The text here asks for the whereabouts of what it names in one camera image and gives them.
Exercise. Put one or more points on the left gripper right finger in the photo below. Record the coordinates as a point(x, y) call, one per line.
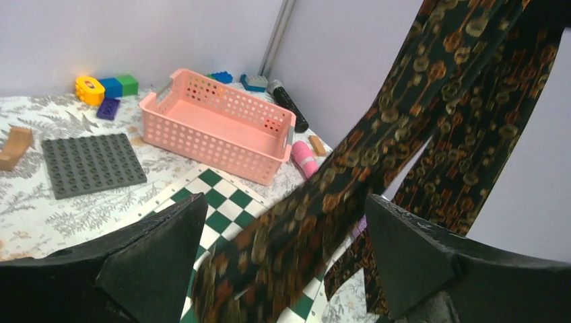
point(429, 274)

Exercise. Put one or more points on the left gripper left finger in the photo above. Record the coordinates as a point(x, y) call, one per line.
point(138, 273)

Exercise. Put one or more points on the black key-patterned necktie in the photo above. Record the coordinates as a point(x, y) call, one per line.
point(455, 103)

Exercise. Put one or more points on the green white chessboard mat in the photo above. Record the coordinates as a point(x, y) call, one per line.
point(233, 205)

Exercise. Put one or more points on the grey studded baseplate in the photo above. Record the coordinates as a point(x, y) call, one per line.
point(85, 165)

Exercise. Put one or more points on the small wooden rectangular block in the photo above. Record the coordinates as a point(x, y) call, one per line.
point(317, 146)

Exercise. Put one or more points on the pink toy microphone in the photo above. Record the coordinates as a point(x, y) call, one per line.
point(304, 158)

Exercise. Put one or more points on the pink perforated plastic basket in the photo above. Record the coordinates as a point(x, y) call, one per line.
point(218, 125)

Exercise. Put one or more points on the purple toy brick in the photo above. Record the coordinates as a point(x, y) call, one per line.
point(108, 109)

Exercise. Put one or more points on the small wooden arch block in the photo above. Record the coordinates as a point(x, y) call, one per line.
point(18, 142)

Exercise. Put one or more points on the green toy brick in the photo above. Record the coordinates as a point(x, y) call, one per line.
point(129, 85)

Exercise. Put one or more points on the yellow round toy block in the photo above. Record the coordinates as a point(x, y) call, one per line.
point(89, 90)

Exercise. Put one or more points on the black toy microphone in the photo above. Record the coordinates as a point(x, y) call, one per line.
point(283, 99)

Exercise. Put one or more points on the multicolour toy brick train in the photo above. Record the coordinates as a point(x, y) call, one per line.
point(222, 77)

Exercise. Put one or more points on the blue grey toy brick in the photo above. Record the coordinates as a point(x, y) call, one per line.
point(254, 83)

